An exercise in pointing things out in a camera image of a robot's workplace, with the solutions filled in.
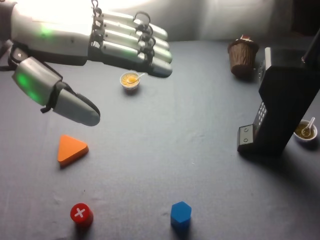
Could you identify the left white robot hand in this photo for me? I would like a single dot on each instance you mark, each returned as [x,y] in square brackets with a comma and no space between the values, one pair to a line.
[62,37]

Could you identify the toy bowl of orange soup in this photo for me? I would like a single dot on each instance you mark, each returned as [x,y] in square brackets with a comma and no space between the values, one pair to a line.
[130,82]

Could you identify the orange triangle block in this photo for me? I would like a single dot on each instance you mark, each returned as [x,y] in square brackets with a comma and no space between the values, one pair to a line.
[70,150]

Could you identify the grey table cloth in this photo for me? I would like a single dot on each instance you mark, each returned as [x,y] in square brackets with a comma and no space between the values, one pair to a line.
[160,162]

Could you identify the white backdrop sheet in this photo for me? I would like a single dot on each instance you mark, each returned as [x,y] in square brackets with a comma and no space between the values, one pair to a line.
[225,17]

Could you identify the red cylinder block white cross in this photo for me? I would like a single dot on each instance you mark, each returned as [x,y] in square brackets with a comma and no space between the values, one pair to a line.
[80,213]

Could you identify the toy chocolate cupcake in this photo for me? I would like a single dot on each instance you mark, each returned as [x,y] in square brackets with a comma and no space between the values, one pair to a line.
[242,56]

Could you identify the blue hexagon block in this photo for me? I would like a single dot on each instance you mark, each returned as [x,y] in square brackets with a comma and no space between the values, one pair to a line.
[180,213]

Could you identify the toy bowl of green soup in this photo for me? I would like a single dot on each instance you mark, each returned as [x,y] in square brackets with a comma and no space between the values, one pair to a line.
[303,132]

